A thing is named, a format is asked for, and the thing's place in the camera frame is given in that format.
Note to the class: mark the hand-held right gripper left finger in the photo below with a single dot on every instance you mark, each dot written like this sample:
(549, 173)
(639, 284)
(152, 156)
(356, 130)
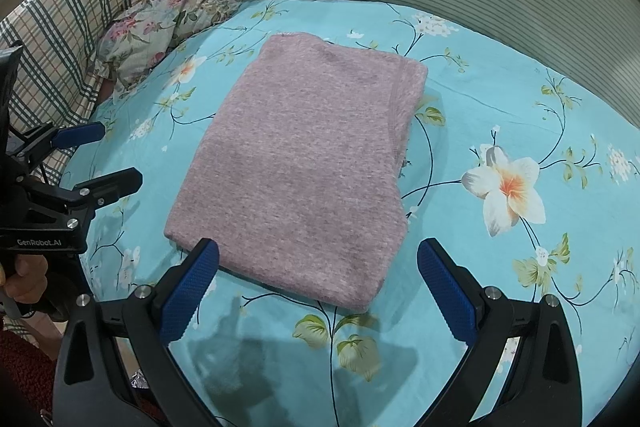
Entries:
(192, 287)

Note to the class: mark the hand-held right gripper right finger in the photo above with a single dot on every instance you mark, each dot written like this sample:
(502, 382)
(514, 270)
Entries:
(445, 292)

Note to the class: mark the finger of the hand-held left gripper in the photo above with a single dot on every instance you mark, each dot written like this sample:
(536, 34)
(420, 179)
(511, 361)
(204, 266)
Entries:
(80, 134)
(112, 184)

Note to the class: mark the pink knit garment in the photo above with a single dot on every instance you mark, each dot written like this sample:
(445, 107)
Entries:
(300, 167)

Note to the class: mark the person's left hand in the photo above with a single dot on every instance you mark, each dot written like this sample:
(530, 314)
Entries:
(25, 282)

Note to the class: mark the plaid blanket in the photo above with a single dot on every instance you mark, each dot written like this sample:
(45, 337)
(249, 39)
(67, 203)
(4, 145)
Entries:
(75, 7)

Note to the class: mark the dark red cloth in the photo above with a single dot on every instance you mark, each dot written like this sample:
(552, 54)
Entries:
(20, 367)

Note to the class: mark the floral ruffled pillow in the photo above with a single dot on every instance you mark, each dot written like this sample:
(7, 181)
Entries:
(165, 17)

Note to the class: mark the blue floral bedsheet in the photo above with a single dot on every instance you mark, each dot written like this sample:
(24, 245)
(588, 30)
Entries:
(475, 97)

